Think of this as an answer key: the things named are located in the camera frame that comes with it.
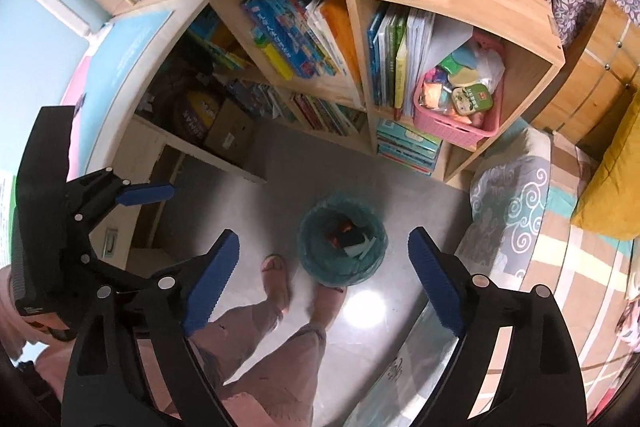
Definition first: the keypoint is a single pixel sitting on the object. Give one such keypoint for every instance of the dark red packet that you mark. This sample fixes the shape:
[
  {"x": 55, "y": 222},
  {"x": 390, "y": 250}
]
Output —
[{"x": 342, "y": 232}]

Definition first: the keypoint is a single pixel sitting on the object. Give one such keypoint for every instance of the person's pink clothing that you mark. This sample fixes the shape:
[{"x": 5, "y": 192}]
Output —
[{"x": 50, "y": 367}]

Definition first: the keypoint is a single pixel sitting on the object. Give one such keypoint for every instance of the flat stack of blue books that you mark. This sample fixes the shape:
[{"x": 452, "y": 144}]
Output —
[{"x": 407, "y": 147}]

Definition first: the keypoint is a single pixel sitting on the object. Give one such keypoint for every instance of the person's left leg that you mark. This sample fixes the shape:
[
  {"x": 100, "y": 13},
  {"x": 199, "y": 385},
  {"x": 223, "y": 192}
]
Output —
[{"x": 245, "y": 332}]

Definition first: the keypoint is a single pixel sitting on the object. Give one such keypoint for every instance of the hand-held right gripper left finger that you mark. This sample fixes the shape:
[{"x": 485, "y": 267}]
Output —
[{"x": 210, "y": 279}]

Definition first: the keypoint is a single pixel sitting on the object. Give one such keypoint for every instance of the person's right leg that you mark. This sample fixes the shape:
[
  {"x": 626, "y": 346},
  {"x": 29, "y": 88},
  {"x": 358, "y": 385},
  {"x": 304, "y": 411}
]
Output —
[{"x": 290, "y": 377}]

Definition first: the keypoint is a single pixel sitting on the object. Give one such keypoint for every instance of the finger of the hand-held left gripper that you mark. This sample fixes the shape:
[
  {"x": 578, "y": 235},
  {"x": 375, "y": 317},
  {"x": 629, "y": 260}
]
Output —
[
  {"x": 145, "y": 195},
  {"x": 120, "y": 274}
]

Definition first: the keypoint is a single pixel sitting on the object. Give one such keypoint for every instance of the white desk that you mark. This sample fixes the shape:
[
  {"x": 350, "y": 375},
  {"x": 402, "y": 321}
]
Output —
[{"x": 187, "y": 7}]

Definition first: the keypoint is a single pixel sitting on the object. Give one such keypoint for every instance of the striped bed mat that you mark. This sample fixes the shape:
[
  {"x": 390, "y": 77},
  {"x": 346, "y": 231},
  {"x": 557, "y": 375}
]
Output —
[{"x": 565, "y": 307}]

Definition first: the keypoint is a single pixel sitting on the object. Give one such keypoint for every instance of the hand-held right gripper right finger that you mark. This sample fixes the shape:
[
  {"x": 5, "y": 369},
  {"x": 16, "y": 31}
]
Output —
[{"x": 435, "y": 279}]

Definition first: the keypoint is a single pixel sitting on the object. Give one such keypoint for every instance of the yellow pillow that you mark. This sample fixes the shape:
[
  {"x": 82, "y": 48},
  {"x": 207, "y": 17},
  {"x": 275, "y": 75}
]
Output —
[{"x": 612, "y": 177}]

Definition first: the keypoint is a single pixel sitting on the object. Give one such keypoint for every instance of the upright thin picture books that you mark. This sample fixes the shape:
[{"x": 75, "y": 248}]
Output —
[{"x": 400, "y": 57}]

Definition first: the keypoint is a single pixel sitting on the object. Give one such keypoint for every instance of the white wall-mounted device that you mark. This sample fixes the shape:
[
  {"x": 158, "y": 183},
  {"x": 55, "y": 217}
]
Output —
[{"x": 62, "y": 9}]

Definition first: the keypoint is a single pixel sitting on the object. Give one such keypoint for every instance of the green printed packet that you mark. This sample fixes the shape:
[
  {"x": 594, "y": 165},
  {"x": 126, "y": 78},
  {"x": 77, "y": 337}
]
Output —
[{"x": 470, "y": 101}]

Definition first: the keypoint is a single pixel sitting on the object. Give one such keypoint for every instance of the row of small paperback books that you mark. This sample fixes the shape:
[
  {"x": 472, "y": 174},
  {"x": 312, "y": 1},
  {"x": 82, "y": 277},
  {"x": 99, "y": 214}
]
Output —
[{"x": 325, "y": 112}]

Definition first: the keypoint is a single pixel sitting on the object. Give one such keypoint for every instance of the green printed paper sheet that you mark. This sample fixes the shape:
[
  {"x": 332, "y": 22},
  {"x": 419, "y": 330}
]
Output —
[{"x": 5, "y": 202}]

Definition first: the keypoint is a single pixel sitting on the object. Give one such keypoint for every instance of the dark snack bag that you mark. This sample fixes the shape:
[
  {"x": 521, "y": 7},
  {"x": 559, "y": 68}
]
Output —
[{"x": 195, "y": 117}]

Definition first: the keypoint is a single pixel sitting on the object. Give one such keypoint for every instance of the colourful books under desk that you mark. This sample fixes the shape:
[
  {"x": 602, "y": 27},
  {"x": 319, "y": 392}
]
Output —
[{"x": 220, "y": 42}]

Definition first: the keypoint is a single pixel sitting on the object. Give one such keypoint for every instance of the person's leg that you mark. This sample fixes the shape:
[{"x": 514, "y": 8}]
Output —
[
  {"x": 245, "y": 332},
  {"x": 290, "y": 377}
]

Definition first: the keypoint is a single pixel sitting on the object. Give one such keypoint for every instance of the blue boxed picture books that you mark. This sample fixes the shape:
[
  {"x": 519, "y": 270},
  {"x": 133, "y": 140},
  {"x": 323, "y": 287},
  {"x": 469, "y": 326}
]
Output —
[{"x": 285, "y": 37}]

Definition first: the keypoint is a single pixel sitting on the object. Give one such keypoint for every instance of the light blue paper scrap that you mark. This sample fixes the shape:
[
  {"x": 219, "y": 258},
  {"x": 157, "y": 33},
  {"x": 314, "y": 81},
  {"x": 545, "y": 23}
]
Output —
[{"x": 357, "y": 249}]

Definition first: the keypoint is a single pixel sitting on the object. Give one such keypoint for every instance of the cardboard box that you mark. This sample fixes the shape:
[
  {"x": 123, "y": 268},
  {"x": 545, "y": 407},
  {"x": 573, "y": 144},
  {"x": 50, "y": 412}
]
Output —
[{"x": 230, "y": 132}]

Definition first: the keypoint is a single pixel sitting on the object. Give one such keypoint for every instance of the teal bag-lined trash bin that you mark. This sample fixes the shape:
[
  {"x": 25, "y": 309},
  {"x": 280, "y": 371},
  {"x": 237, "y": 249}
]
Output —
[{"x": 317, "y": 257}]

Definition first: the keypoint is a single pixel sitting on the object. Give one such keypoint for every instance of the grey swirl-pattern cushion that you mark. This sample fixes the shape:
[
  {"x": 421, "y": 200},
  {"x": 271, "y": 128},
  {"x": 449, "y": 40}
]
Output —
[{"x": 510, "y": 202}]

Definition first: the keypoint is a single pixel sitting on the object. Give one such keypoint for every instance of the pink plastic basket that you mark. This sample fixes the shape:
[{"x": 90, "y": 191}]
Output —
[{"x": 450, "y": 127}]

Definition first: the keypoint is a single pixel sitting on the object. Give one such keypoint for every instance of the dark boxed books under desk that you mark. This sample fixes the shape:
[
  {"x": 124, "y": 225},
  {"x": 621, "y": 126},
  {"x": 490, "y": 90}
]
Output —
[{"x": 255, "y": 102}]

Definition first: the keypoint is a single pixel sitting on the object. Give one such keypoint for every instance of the wooden headboard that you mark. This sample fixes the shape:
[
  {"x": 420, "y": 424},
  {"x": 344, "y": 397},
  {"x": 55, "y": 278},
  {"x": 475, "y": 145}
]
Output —
[{"x": 585, "y": 77}]

